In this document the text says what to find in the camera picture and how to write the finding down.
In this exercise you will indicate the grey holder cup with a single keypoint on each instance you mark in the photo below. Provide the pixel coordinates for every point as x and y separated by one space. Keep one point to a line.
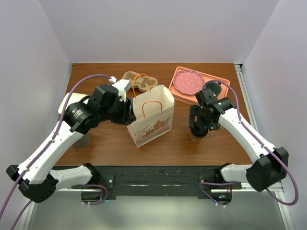
83 141

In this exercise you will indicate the dark green mug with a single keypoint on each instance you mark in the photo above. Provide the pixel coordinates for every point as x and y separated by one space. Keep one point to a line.
214 87

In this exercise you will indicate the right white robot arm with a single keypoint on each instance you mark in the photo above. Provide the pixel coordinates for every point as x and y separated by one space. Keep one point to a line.
268 161

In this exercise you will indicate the pink dotted plate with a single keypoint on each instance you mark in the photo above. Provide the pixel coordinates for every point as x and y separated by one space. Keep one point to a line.
188 82

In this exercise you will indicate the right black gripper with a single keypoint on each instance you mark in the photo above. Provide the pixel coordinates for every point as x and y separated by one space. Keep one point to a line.
195 110

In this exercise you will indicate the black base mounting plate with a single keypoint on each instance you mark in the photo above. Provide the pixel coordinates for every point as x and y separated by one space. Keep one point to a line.
170 181

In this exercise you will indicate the paper bag orange handles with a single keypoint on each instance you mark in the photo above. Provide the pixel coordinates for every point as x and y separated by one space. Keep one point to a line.
154 112

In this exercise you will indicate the cardboard cup carrier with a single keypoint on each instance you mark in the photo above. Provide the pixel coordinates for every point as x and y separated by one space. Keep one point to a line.
140 81

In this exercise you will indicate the black cup lid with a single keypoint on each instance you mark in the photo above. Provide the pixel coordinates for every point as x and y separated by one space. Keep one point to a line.
199 132

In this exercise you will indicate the white rectangular plate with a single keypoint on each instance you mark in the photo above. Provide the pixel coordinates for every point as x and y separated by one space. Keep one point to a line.
75 97

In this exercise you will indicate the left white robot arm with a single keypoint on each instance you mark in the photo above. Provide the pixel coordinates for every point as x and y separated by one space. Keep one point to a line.
36 177

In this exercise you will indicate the pink plastic tray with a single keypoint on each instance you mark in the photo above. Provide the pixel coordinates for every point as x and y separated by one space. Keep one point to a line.
187 98

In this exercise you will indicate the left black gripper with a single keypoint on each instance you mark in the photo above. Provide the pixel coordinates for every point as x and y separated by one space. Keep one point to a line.
128 116

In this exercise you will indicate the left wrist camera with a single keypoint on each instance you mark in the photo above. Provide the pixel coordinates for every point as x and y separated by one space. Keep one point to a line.
122 85

